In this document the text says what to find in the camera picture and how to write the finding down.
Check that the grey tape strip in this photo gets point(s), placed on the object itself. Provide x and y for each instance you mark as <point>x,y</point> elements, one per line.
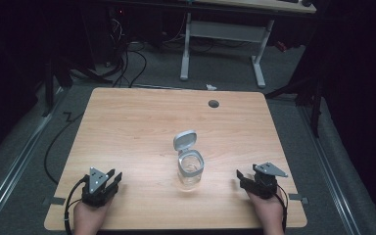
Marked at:
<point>298,197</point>
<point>55,201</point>

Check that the white-framed desk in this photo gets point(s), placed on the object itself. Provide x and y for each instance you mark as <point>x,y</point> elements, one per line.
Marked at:
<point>223,32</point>

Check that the white scrap on floor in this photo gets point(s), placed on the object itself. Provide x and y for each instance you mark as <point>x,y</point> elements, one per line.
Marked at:
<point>211,87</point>

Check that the metal floor rail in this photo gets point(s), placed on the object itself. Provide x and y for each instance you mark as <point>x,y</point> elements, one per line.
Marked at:
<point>331,169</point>
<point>13,169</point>

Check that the clear jar with grey flip lid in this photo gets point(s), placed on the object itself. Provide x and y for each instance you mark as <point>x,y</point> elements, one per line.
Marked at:
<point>190,163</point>

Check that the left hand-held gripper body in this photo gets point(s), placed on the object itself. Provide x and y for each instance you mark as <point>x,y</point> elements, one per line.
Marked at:
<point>94,192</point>

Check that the dark metal stand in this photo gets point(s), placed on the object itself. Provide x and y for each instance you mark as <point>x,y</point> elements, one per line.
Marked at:
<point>57,75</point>
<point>306,91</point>

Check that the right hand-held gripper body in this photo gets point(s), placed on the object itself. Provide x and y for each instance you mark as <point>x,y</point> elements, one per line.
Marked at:
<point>264,186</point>

